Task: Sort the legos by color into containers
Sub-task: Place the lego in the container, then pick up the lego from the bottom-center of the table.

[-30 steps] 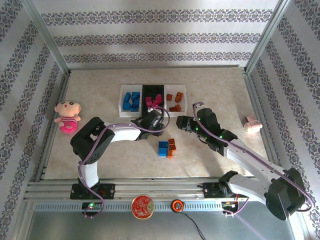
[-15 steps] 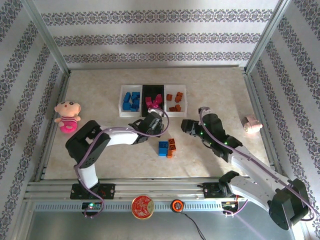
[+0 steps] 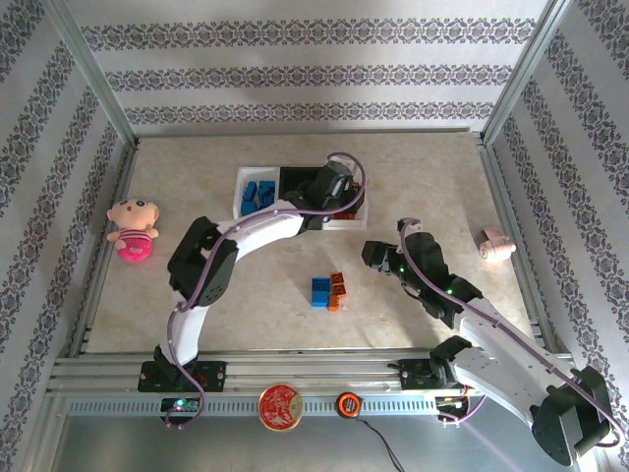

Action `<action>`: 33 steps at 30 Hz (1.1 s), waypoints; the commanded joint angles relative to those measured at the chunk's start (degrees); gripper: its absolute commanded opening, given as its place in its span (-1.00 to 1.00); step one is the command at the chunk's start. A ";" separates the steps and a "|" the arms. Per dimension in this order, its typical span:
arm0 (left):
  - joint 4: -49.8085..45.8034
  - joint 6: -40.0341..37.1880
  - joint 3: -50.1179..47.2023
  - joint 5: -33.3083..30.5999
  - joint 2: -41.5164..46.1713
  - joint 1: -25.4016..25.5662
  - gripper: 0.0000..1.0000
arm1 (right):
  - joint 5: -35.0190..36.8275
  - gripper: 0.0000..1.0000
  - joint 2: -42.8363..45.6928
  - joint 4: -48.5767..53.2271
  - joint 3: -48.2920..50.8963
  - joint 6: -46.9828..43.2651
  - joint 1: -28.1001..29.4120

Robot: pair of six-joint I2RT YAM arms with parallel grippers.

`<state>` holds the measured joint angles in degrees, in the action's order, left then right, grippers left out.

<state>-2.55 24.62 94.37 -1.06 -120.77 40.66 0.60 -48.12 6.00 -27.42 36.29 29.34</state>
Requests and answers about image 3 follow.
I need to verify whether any pink white toy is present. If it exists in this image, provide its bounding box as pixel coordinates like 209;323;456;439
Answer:
479;225;518;263

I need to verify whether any orange black tape measure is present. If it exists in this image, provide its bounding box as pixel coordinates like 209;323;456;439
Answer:
336;391;362;419

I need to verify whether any pink plush doll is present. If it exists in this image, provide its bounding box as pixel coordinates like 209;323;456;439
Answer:
106;197;161;266

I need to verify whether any red round tin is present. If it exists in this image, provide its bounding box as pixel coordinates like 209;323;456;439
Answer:
257;383;305;432

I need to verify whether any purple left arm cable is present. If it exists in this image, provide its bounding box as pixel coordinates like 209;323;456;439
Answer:
164;151;368;432

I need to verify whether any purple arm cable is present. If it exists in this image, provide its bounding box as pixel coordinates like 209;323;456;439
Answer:
164;151;368;432
396;218;621;448

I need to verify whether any aluminium table edge rail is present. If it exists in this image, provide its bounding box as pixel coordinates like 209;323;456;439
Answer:
66;140;142;358
135;126;486;139
477;140;561;355

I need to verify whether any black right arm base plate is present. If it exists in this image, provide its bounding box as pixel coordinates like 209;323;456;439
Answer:
398;358;486;392

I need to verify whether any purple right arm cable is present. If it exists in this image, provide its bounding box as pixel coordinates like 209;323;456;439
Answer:
396;218;621;448

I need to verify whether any aluminium mounting rail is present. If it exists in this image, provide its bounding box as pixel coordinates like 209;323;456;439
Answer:
47;349;574;395

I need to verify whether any thin black cable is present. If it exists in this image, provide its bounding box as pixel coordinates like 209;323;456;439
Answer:
357;418;408;472

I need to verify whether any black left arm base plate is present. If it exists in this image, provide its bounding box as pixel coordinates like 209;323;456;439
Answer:
138;361;228;393

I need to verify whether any aluminium frame post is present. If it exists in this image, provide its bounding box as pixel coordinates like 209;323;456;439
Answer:
41;0;142;148
481;0;576;147

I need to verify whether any grey slotted cable duct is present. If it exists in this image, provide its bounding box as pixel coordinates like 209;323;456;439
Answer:
63;395;537;418

